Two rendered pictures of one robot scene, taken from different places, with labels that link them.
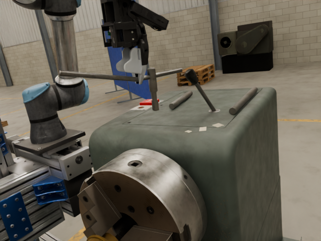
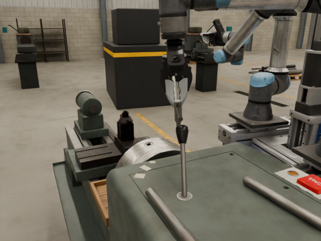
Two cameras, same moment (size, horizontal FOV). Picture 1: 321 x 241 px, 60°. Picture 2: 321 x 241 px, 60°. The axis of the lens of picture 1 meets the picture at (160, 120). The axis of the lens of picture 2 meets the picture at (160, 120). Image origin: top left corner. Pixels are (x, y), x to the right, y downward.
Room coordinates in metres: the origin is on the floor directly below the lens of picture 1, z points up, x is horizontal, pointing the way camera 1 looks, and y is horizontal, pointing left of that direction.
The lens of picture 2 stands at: (1.09, -0.68, 1.63)
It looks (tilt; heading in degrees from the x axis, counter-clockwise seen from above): 19 degrees down; 121
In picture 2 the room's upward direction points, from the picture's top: straight up
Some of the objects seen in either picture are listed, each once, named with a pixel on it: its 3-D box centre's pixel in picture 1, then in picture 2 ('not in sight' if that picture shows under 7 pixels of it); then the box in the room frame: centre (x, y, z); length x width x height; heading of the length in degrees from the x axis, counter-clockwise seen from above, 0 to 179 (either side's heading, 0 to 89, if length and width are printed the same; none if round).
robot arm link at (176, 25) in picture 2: not in sight; (172, 26); (0.70, 0.04, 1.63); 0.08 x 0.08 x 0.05
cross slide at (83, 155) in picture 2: not in sight; (116, 151); (0.13, 0.43, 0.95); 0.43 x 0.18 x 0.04; 56
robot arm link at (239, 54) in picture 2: not in sight; (235, 55); (0.60, 1.03, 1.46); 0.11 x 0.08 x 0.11; 69
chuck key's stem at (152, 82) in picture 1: (153, 89); (178, 119); (0.74, 0.01, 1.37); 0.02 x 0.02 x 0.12
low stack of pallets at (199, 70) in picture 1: (196, 74); not in sight; (8.85, -1.35, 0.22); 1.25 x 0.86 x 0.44; 149
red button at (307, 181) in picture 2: (149, 103); (314, 184); (1.11, 0.03, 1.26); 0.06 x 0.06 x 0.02; 56
